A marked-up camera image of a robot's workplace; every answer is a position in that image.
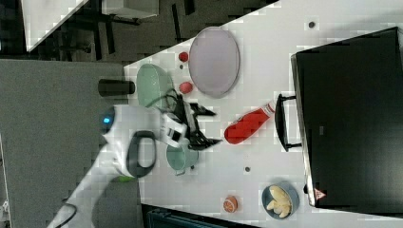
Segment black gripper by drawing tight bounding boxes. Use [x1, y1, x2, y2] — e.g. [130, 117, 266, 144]
[174, 95, 221, 151]

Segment red ketchup bottle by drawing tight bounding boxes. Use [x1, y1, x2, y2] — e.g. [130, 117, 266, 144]
[224, 101, 276, 144]

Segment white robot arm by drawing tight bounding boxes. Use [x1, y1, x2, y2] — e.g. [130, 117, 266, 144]
[47, 95, 220, 228]

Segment black toaster oven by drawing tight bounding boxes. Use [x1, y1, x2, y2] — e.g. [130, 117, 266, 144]
[291, 27, 403, 218]

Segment pink toy strawberry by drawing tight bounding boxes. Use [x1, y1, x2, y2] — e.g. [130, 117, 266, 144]
[179, 82, 193, 94]

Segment green plastic colander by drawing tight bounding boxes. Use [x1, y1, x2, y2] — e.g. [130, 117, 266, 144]
[136, 64, 175, 108]

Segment lilac round plate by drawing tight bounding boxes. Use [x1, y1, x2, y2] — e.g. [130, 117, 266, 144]
[188, 27, 240, 98]

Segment red toy strawberry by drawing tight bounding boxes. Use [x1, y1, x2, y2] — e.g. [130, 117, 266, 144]
[179, 51, 189, 63]

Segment toy orange half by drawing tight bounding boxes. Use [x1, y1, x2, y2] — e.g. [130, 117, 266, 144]
[222, 196, 238, 213]

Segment green slotted spatula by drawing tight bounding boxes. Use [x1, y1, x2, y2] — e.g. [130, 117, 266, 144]
[118, 177, 136, 182]

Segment dark cylindrical container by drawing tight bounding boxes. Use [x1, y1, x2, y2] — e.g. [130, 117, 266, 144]
[98, 79, 136, 97]

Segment blue bowl with chips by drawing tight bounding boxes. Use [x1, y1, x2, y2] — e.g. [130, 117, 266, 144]
[261, 181, 299, 220]

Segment white side table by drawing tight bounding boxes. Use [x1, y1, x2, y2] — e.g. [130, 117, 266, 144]
[20, 0, 88, 52]

